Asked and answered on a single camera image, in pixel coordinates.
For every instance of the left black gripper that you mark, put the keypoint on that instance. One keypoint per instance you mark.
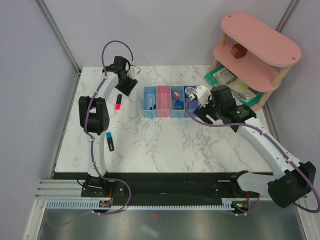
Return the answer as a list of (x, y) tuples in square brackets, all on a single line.
[(127, 89)]

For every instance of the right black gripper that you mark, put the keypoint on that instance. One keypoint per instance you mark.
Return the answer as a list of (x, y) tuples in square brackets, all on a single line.
[(201, 113)]

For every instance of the light blue end bin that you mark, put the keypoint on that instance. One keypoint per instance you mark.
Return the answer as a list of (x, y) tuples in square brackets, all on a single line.
[(149, 102)]

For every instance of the black capped pen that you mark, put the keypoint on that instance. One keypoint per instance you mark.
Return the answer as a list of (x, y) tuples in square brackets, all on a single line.
[(151, 103)]

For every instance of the blue pencil sharpener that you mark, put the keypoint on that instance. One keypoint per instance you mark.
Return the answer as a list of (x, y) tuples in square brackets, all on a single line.
[(178, 105)]

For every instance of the blue cleaning gel jar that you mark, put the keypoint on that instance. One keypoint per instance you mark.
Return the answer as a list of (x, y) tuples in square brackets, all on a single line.
[(188, 90)]

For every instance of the pink highlighter marker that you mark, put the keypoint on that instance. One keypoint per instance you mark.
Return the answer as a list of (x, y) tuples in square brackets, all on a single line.
[(118, 102)]

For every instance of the pink eraser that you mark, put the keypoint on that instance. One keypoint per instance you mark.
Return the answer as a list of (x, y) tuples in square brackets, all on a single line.
[(176, 96)]

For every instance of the pink bin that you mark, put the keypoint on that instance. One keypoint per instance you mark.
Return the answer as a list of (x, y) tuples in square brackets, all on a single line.
[(163, 101)]

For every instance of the blue highlighter marker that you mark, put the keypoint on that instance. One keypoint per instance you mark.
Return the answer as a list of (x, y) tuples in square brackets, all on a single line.
[(110, 142)]

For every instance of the purple blue bin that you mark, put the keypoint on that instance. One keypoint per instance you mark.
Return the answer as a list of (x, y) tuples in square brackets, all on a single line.
[(192, 105)]

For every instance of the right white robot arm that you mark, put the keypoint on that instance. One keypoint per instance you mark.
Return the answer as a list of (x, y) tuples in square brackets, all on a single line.
[(290, 180)]

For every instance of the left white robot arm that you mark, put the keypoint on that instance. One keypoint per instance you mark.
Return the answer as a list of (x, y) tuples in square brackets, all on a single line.
[(95, 120)]

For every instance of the green spiral notebook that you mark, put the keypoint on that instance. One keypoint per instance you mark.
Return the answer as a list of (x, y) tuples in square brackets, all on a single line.
[(221, 76)]

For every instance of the red brown small box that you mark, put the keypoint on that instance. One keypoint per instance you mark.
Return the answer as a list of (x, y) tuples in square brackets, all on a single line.
[(238, 51)]

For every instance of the pink two tier shelf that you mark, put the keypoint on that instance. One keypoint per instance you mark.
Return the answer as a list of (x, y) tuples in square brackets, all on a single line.
[(270, 54)]

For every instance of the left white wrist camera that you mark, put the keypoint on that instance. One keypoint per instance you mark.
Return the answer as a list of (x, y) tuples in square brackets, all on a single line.
[(133, 71)]

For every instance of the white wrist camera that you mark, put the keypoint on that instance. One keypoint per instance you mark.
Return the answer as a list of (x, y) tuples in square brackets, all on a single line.
[(133, 71), (202, 94)]

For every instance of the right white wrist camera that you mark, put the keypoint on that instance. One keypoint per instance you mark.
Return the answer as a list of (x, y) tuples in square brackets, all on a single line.
[(202, 94)]

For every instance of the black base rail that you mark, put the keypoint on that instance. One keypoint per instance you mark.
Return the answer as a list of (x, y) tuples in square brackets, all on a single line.
[(148, 188)]

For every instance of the white cable duct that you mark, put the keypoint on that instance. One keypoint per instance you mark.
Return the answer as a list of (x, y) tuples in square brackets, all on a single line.
[(77, 204)]

